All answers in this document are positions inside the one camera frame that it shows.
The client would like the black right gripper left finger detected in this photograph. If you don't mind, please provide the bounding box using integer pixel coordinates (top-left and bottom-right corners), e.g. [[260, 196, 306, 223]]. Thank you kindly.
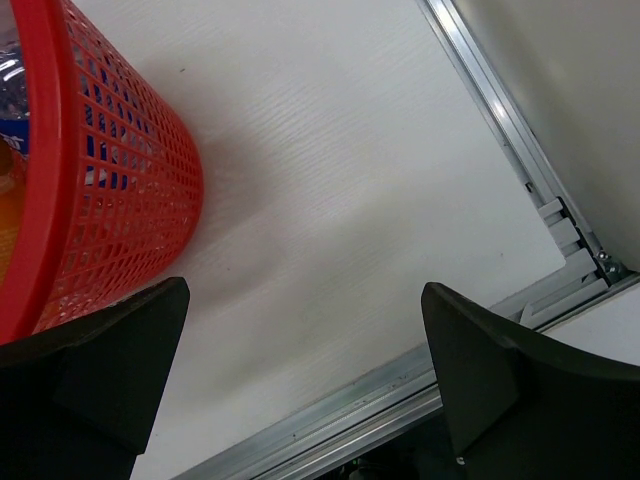
[[1, 277, 190, 479]]

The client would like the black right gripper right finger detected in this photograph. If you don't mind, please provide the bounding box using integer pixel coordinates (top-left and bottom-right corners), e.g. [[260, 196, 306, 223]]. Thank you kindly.
[[421, 282, 639, 479]]

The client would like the orange juice bottle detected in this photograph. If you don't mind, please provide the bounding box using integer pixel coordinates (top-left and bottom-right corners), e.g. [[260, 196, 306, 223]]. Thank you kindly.
[[0, 140, 26, 282]]

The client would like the blue label water bottle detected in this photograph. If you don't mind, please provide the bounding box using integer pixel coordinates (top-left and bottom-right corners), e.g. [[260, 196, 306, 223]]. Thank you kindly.
[[0, 24, 131, 191]]

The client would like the red mesh plastic bin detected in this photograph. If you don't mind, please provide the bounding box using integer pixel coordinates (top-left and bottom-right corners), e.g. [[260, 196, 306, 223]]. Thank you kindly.
[[1, 1, 204, 343]]

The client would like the aluminium table edge rail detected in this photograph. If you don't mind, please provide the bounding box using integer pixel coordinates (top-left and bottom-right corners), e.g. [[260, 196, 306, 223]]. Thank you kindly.
[[169, 0, 640, 480]]

